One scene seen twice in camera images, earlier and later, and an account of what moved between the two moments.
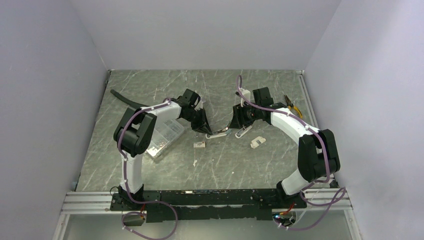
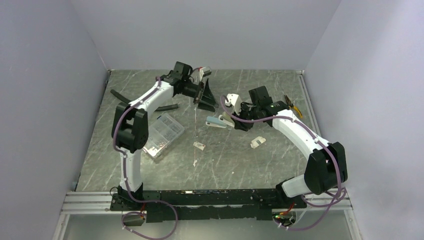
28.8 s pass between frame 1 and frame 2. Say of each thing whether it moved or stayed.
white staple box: stayed
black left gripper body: moved
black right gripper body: stayed
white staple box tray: stayed
